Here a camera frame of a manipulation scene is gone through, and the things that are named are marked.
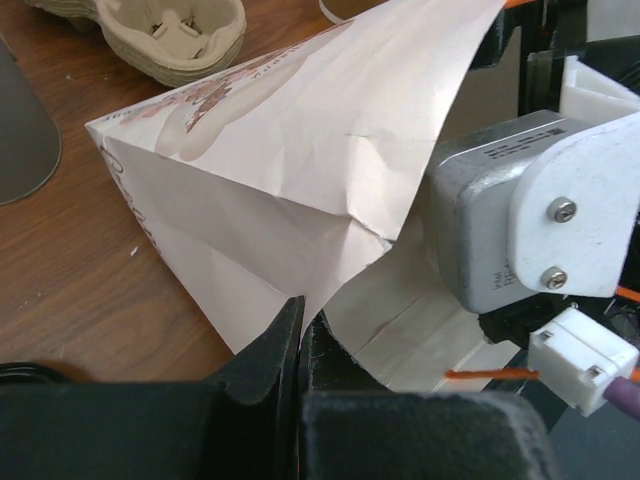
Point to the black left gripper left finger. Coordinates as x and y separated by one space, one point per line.
252 417

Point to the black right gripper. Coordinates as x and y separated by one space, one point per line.
601 35

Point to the cream paper takeout bag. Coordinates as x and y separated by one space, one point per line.
295 175

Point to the cardboard two-cup carrier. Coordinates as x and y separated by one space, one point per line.
174 42

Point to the grey cylindrical utensil holder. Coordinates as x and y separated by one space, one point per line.
31 144

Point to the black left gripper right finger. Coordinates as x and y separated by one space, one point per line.
346 418

